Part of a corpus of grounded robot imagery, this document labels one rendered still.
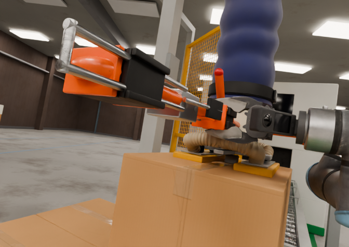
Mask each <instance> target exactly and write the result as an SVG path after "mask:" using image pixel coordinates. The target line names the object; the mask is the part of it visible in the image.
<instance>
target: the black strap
mask: <svg viewBox="0 0 349 247"><path fill-rule="evenodd" d="M224 93H225V94H240V95H249V96H255V97H260V98H264V99H267V100H269V101H270V102H271V103H276V100H277V91H276V90H273V89H272V88H271V87H268V86H266V85H262V84H257V83H252V82H242V81H224ZM214 94H216V83H212V84H210V85H209V91H208V97H210V96H211V95H214Z"/></svg>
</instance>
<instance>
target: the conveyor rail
mask: <svg viewBox="0 0 349 247"><path fill-rule="evenodd" d="M292 186H293V187H296V188H297V190H296V188H292V191H293V192H292V193H293V196H294V197H298V198H299V200H298V199H297V198H293V205H294V222H295V231H296V241H297V247H312V245H311V241H310V237H309V233H308V229H307V224H306V220H305V216H304V212H303V207H302V203H301V198H300V194H299V190H298V185H297V183H295V185H294V182H292ZM297 201H298V204H297Z"/></svg>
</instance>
